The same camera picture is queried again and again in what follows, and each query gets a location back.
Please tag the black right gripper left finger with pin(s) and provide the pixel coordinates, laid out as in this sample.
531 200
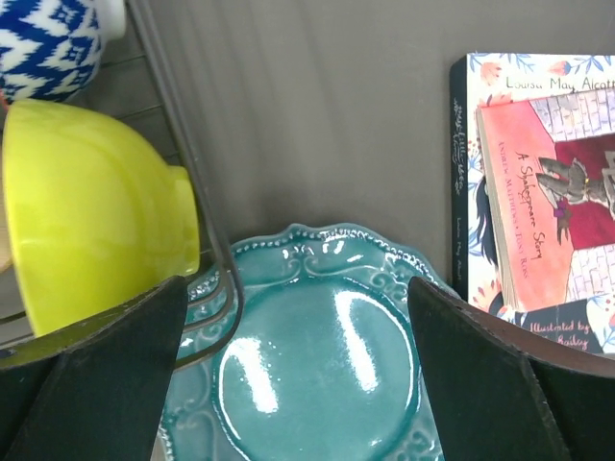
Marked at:
95 389

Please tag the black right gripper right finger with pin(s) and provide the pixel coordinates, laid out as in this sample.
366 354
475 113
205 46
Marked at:
500 392

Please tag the teal embossed plate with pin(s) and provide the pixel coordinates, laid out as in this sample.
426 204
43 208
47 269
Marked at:
321 364

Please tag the lime green bowl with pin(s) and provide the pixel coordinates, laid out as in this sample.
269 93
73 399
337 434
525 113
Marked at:
96 211

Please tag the orange blue patterned bowl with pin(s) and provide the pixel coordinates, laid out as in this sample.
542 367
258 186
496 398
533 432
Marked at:
52 49

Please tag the red illustrated book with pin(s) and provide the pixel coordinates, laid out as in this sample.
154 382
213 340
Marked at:
549 170

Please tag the dark lettered book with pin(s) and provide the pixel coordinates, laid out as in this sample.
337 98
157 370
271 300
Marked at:
489 79

